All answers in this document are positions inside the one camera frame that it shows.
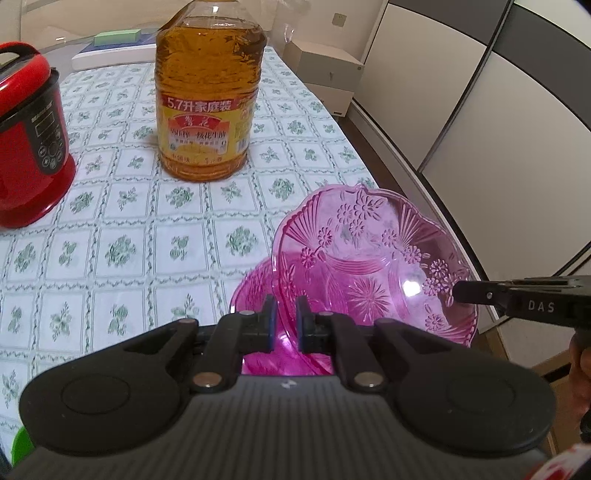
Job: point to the large cooking oil bottle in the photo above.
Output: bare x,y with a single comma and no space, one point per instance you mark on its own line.
208,63

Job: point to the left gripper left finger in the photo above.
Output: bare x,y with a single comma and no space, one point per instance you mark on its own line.
236,335

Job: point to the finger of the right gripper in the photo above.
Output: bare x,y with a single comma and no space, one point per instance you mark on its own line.
491,293

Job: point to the right hand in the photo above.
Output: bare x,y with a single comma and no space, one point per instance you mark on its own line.
579,377

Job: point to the green box on scale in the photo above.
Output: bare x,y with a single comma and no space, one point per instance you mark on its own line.
117,37

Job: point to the floral tablecloth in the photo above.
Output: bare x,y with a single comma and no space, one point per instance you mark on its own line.
130,248

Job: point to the white flat scale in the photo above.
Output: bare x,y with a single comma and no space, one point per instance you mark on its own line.
92,58

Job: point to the wall socket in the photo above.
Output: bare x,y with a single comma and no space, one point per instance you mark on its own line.
339,19

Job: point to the red rice cooker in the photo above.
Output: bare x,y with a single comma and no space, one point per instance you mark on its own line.
37,168

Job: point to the white wardrobe sliding doors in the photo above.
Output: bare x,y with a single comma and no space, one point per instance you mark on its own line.
481,112

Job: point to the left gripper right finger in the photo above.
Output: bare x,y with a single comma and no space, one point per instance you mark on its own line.
337,336

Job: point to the white bedside cabinet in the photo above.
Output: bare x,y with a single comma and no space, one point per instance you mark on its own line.
332,74

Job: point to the pink plastic bowl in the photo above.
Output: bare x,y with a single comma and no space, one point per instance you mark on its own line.
369,254
286,359

